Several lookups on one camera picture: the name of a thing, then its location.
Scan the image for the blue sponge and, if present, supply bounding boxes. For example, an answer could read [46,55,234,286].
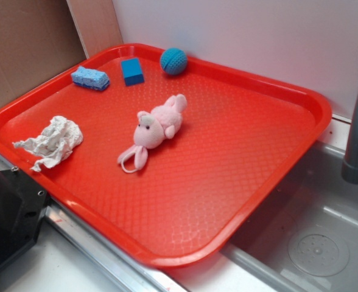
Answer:
[71,66,110,91]

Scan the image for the brown cardboard panel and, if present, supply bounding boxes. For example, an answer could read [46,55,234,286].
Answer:
[0,1,85,108]

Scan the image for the blue crocheted ball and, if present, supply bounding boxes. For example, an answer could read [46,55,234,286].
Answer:
[160,47,188,75]

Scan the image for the blue rectangular block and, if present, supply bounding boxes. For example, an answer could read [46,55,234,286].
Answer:
[121,58,144,86]

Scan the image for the grey sink basin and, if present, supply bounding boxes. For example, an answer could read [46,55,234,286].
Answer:
[166,141,358,292]

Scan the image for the red plastic tray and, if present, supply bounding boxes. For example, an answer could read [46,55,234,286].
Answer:
[0,44,332,268]

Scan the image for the crumpled white paper towel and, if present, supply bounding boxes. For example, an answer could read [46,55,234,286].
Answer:
[12,116,83,172]

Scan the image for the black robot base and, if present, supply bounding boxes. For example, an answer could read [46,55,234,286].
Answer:
[0,170,49,271]

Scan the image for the pink plush bunny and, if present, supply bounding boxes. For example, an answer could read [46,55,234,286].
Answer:
[118,94,188,173]

